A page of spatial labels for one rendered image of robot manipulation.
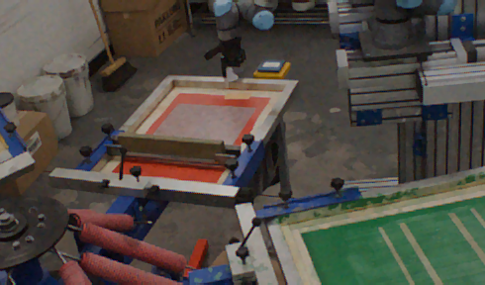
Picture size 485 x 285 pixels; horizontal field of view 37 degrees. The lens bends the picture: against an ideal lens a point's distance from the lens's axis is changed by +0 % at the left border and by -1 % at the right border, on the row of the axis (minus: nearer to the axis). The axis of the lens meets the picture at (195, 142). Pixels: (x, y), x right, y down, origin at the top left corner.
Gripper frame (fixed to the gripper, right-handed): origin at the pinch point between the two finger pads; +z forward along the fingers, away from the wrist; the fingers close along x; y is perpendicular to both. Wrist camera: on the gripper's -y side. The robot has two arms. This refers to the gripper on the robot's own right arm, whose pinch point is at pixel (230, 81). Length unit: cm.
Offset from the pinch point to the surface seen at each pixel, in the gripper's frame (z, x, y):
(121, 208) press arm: -6, -97, 1
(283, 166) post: 52, 17, 13
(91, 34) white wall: 69, 197, -200
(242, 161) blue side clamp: -2, -60, 28
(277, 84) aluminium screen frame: -0.6, -1.9, 21.5
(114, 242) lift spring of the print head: -20, -128, 18
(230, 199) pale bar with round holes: -5, -85, 33
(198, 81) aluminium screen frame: -0.4, -2.0, -13.4
